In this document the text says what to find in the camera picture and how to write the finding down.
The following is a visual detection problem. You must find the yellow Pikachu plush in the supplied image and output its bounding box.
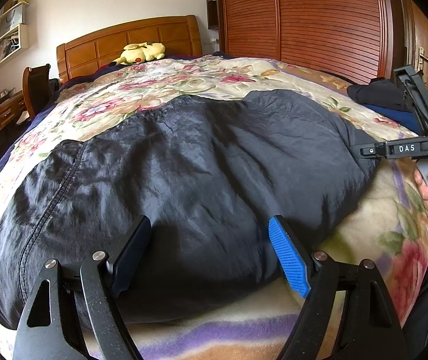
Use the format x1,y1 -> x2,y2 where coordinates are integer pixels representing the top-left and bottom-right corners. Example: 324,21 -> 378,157
109,42 -> 165,67

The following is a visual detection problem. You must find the wooden louvered wardrobe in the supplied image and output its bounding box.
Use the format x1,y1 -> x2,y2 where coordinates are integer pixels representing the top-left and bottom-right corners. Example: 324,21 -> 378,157
207,0 -> 404,84

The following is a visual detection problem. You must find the wooden chair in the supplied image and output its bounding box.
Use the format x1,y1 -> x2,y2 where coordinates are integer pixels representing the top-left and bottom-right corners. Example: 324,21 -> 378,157
22,63 -> 51,120

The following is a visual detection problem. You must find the white wall shelf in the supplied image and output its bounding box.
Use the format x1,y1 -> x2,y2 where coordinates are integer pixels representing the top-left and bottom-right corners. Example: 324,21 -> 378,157
0,0 -> 29,67

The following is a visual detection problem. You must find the wooden headboard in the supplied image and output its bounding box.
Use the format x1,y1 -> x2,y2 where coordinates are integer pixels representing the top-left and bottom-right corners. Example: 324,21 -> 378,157
56,14 -> 203,83

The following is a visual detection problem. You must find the dark folded clothes pile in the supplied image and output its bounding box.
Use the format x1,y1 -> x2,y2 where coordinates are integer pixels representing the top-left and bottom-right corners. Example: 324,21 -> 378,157
347,78 -> 421,135

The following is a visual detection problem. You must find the dark navy large jacket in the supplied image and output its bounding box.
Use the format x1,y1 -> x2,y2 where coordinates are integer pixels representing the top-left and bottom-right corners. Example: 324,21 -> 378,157
0,90 -> 379,329

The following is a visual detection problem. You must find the floral blanket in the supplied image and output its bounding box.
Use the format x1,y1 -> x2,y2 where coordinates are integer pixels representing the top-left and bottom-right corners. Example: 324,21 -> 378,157
0,55 -> 428,359

